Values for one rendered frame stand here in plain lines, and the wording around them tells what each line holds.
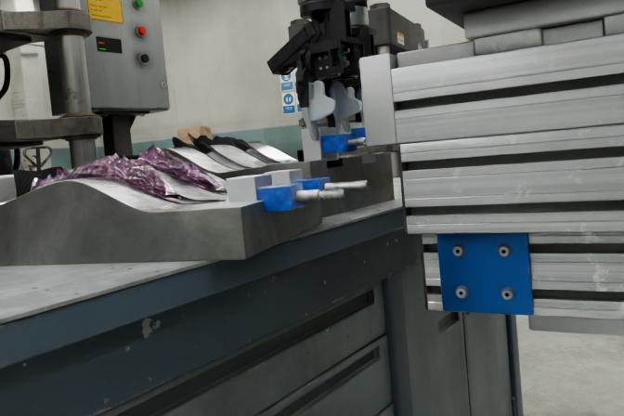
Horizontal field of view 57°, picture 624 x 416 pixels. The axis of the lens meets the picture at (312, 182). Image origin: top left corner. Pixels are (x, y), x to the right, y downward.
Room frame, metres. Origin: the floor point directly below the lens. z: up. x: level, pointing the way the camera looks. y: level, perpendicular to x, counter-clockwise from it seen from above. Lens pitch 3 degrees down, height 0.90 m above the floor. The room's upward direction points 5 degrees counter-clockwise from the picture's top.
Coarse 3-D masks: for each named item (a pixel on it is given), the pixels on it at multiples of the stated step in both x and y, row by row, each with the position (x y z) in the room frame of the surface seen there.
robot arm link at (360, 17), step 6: (360, 6) 1.21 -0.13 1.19; (354, 12) 1.20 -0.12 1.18; (360, 12) 1.21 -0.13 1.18; (366, 12) 1.22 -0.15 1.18; (354, 18) 1.20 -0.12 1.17; (360, 18) 1.21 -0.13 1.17; (366, 18) 1.22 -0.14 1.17; (354, 24) 1.20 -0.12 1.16; (360, 24) 1.21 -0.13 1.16; (366, 24) 1.22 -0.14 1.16
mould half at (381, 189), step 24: (264, 144) 1.26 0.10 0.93; (216, 168) 1.03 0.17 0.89; (264, 168) 0.93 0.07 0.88; (288, 168) 0.90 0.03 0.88; (312, 168) 0.88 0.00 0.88; (336, 168) 0.94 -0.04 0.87; (360, 168) 1.00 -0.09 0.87; (384, 168) 1.06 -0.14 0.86; (360, 192) 0.99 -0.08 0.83; (384, 192) 1.06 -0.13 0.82
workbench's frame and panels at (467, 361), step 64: (256, 256) 0.67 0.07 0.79; (320, 256) 0.77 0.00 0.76; (384, 256) 1.00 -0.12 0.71; (64, 320) 0.47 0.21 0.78; (128, 320) 0.52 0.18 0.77; (192, 320) 0.64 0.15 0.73; (256, 320) 0.73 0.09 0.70; (320, 320) 0.88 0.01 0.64; (384, 320) 1.01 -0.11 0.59; (448, 320) 1.26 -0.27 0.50; (512, 320) 1.53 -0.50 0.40; (0, 384) 0.47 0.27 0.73; (64, 384) 0.52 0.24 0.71; (128, 384) 0.57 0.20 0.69; (192, 384) 0.67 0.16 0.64; (256, 384) 0.74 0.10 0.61; (320, 384) 0.87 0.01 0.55; (384, 384) 1.00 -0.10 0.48; (448, 384) 1.21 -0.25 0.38; (512, 384) 1.53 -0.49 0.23
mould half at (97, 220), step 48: (0, 192) 0.77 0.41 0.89; (48, 192) 0.67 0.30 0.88; (96, 192) 0.64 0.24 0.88; (144, 192) 0.69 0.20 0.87; (192, 192) 0.76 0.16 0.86; (0, 240) 0.69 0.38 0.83; (48, 240) 0.67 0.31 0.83; (96, 240) 0.65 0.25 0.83; (144, 240) 0.63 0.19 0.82; (192, 240) 0.61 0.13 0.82; (240, 240) 0.59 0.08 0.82
